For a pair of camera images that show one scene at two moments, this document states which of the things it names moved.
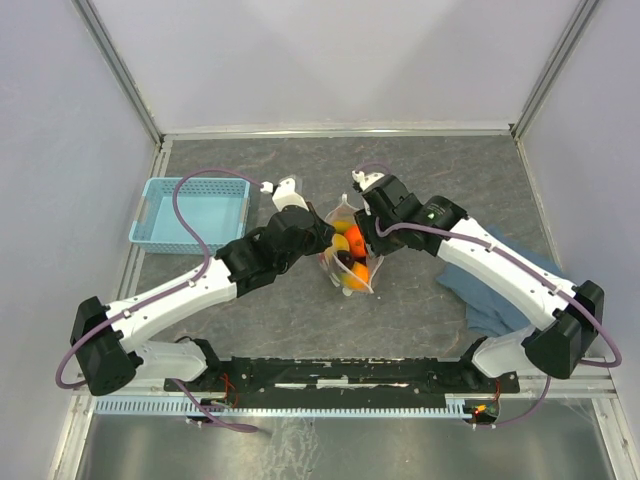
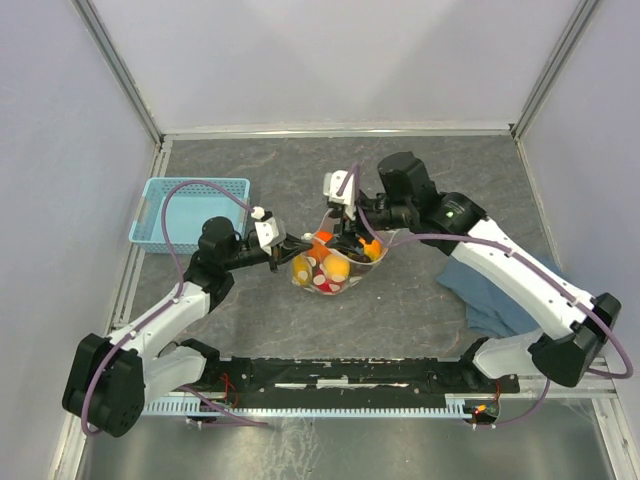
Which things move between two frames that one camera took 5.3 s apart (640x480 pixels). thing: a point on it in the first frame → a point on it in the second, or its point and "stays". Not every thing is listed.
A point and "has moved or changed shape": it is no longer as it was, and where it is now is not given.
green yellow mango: (352, 283) has moved or changed shape
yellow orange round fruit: (341, 225) has moved or changed shape
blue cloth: (489, 313) stays
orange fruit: (355, 240) has moved or changed shape
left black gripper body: (315, 243) → (248, 257)
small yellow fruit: (340, 243) has moved or changed shape
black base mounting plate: (343, 377) stays
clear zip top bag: (347, 263) has moved or changed shape
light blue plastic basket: (217, 207) stays
